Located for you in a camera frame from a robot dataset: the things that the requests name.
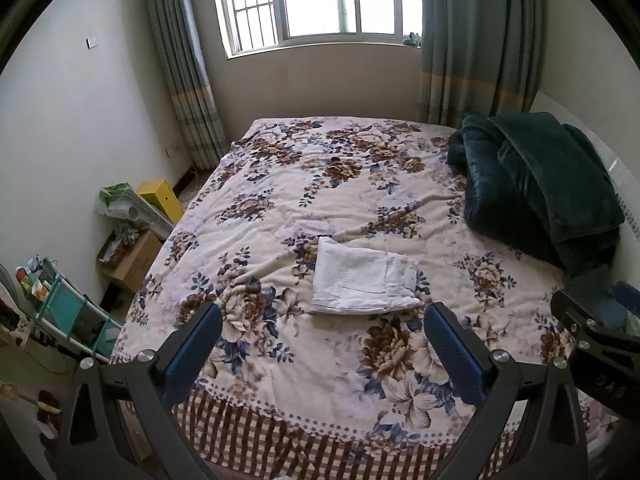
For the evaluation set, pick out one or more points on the white wall socket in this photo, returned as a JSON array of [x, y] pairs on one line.
[[174, 149]]

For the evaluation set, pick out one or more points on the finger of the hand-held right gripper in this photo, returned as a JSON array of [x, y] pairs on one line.
[[600, 332], [627, 307]]

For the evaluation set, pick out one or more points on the small grey-green bundle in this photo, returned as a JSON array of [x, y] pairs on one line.
[[412, 40]]

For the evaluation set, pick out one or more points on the yellow box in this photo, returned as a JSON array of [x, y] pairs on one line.
[[162, 197]]

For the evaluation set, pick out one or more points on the grey-green striped curtain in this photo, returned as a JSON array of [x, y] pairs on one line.
[[475, 35], [185, 60]]

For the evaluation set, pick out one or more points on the white wall switch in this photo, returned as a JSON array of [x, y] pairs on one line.
[[92, 42]]

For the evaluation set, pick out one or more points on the white pants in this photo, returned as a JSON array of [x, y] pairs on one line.
[[360, 275]]

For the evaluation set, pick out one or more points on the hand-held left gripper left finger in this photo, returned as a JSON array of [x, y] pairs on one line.
[[192, 350]]

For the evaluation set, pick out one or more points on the green and white bag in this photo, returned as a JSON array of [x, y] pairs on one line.
[[117, 195]]

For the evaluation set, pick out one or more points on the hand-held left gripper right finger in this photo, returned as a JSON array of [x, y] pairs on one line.
[[457, 357]]

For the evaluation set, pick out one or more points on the dark teal plush blanket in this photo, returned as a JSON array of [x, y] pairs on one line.
[[525, 185]]

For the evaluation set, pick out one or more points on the teal shelf rack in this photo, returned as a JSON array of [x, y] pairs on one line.
[[65, 300]]

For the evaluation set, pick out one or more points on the floral bedspread bed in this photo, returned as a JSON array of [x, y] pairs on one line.
[[325, 185]]

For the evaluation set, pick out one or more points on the cardboard box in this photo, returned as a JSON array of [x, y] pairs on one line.
[[137, 260]]

